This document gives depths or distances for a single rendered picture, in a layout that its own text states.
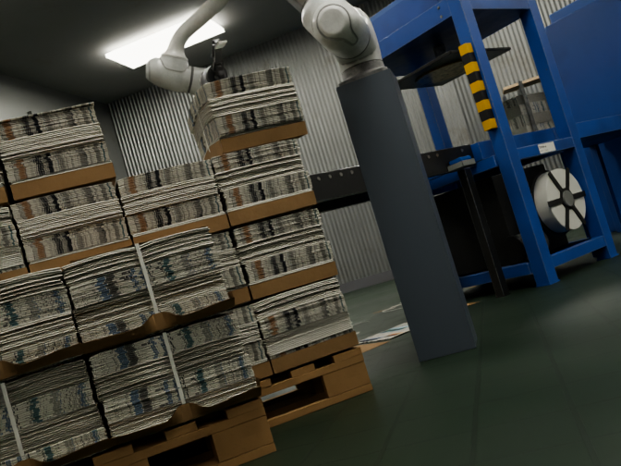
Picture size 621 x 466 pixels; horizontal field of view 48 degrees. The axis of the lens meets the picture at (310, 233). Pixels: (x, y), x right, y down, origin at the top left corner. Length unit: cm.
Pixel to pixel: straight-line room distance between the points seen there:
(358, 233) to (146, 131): 319
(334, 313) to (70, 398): 83
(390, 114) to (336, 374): 91
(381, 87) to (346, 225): 633
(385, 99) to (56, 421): 146
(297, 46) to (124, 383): 765
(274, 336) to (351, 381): 28
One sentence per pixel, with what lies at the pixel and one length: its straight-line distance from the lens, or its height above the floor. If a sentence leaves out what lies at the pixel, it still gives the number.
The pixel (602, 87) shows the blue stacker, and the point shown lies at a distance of 598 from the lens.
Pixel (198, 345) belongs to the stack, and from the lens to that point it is 179.
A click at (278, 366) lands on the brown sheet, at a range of 213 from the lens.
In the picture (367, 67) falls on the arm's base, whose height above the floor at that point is 104.
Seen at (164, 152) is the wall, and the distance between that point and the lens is 959.
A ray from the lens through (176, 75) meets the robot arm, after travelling 268.
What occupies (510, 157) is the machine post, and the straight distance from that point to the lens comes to 364.
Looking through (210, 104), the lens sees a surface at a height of 98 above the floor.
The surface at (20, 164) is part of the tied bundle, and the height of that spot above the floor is 93.
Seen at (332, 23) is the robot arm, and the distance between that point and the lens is 233.
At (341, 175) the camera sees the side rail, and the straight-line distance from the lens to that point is 308.
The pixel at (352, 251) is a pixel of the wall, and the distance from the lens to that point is 874.
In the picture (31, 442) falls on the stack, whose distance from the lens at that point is 180.
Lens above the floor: 42
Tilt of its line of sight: 3 degrees up
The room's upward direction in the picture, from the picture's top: 17 degrees counter-clockwise
